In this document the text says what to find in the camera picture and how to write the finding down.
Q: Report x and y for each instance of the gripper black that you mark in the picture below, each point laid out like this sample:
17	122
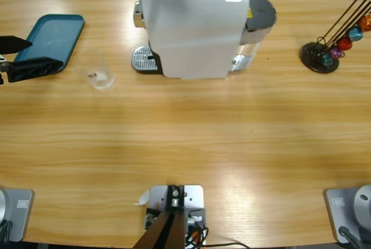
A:
3	66

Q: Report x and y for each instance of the clear glass cup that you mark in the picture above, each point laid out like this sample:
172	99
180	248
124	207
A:
100	77

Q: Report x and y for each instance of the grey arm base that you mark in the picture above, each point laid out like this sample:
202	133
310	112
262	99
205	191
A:
17	211
347	211

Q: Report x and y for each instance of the white capsule coffee machine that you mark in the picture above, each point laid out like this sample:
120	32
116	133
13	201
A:
197	43

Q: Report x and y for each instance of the teal coffee capsule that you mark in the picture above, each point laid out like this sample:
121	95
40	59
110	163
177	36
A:
327	61

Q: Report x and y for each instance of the purple coffee capsule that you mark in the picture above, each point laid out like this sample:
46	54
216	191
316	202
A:
335	53

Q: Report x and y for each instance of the red coffee capsule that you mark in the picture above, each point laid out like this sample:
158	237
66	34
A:
344	43

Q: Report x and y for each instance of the blue coffee capsule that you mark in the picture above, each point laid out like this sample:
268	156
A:
355	33

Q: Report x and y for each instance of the orange coffee capsule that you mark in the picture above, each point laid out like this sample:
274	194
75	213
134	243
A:
365	23

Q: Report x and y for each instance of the teal plastic tray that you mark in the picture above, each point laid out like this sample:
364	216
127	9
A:
55	34

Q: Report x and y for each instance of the metal drip tray grate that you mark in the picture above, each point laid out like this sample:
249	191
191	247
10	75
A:
143	57

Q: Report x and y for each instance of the black capsule holder with rods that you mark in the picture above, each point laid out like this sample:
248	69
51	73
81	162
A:
311	54

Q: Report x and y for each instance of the white paper tab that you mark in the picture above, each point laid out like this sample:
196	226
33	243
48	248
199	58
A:
143	198

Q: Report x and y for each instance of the dark camera post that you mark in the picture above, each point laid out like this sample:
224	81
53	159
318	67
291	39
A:
174	202

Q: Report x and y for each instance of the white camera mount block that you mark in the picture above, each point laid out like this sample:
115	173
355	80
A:
192	199

